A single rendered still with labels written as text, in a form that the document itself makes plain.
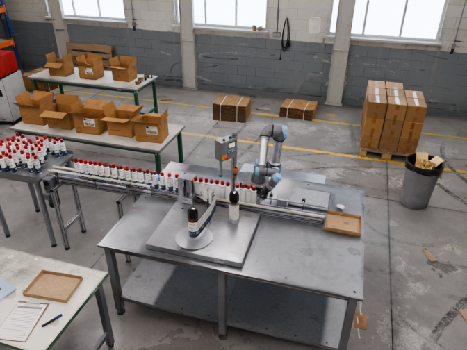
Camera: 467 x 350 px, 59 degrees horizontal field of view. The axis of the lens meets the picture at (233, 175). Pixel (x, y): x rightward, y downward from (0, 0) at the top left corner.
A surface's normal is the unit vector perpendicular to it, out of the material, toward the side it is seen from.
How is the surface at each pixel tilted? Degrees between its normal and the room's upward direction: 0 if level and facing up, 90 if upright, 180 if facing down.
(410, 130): 90
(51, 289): 0
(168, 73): 90
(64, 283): 0
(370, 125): 90
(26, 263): 0
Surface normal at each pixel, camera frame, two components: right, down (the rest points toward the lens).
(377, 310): 0.00, -0.86
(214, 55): -0.29, 0.48
